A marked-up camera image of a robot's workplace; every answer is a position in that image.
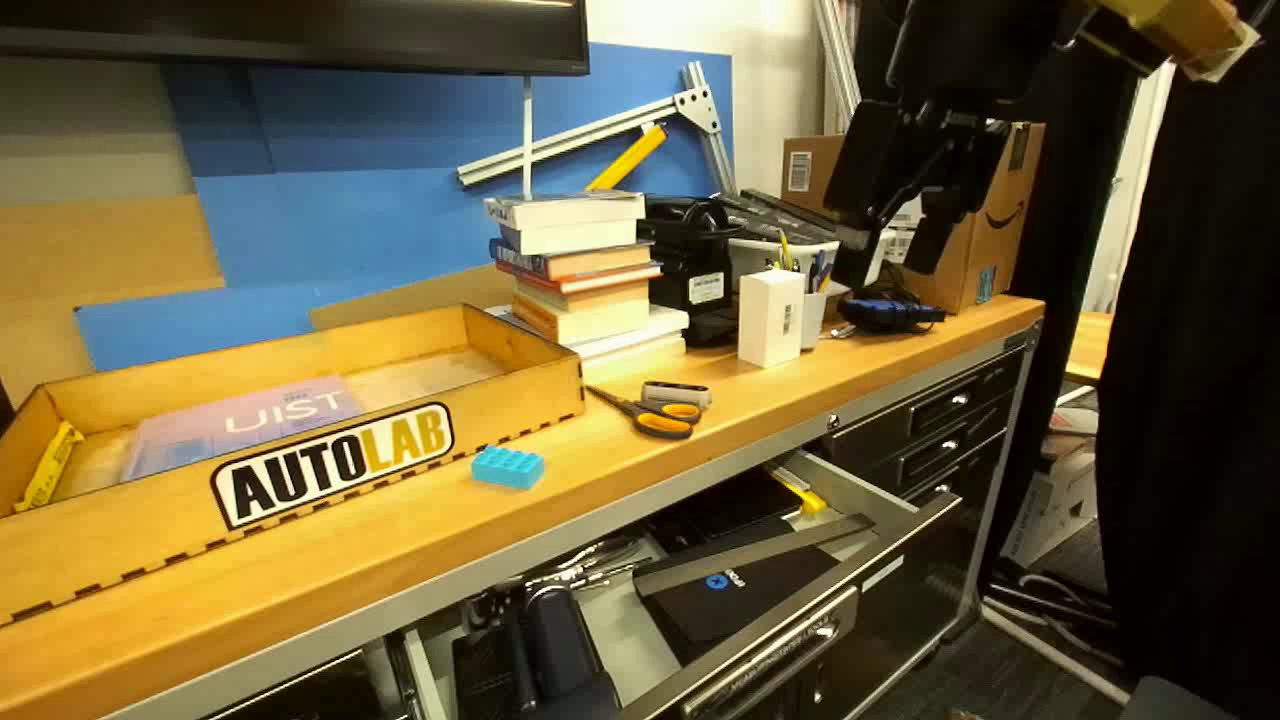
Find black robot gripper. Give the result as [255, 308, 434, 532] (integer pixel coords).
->
[822, 0, 1059, 276]

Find small blue block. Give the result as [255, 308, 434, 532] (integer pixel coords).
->
[467, 443, 553, 493]

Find black drawer cabinet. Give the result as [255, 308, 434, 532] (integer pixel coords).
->
[811, 328, 1043, 596]

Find grey open drawer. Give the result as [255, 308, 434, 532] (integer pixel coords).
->
[523, 449, 963, 720]

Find brown cardboard shipping box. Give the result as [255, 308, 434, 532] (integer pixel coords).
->
[777, 118, 1053, 318]

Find white plastic bin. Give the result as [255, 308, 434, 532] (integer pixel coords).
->
[724, 194, 847, 300]

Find white pen cup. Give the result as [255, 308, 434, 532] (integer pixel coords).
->
[796, 271, 842, 357]

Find white rectangular box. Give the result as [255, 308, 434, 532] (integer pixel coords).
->
[735, 265, 811, 372]

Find yellow bar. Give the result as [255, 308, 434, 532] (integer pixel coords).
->
[582, 118, 674, 194]

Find wide white book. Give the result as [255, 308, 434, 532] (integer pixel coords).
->
[564, 304, 692, 389]

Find blue covered book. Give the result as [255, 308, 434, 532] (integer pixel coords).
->
[488, 237, 662, 283]

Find yellow box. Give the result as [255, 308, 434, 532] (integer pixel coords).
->
[786, 479, 838, 521]

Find thick white covered book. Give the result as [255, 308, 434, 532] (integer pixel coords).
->
[485, 189, 650, 260]

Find cream thick book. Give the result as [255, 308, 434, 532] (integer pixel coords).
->
[510, 278, 656, 349]

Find black curtain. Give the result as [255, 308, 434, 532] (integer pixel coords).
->
[1094, 0, 1280, 720]

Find thin white rod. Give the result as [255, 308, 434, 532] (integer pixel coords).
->
[518, 76, 535, 204]

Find black flat pouch blue logo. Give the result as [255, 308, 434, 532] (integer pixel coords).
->
[638, 536, 847, 669]

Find black bag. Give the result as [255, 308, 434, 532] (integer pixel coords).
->
[447, 572, 625, 720]

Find purple UIST booklet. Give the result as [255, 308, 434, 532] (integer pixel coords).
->
[120, 376, 372, 484]

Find yellow flat strip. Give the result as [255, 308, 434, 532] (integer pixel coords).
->
[13, 416, 90, 514]

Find aluminium extrusion frame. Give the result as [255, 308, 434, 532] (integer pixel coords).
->
[457, 59, 740, 198]

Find orange handled scissors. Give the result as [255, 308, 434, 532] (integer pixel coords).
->
[584, 381, 704, 443]

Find black wall monitor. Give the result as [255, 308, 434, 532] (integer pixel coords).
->
[0, 0, 592, 79]

